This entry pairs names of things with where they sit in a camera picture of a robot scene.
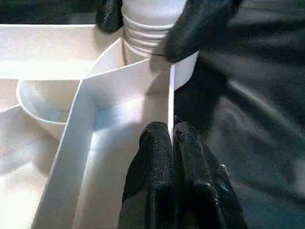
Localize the black plastic mat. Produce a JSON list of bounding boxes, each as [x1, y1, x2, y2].
[[0, 0, 305, 229]]

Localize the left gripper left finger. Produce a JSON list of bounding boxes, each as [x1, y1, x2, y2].
[[118, 122, 176, 229]]

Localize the white plastic table leg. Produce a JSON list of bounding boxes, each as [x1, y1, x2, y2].
[[121, 0, 188, 56]]

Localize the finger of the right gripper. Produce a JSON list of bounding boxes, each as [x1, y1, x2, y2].
[[95, 0, 123, 33], [162, 0, 241, 62]]

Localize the white plastic table top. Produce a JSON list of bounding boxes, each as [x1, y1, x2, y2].
[[0, 24, 199, 229]]

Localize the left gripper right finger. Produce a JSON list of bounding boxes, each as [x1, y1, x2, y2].
[[173, 116, 249, 229]]

